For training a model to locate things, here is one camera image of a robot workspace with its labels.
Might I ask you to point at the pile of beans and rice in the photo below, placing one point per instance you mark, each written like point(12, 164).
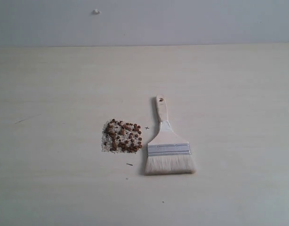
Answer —
point(121, 137)

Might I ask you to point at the small white wall plug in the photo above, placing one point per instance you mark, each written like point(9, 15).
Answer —
point(95, 12)

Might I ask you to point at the wooden paint brush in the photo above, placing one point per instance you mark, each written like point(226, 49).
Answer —
point(168, 153)

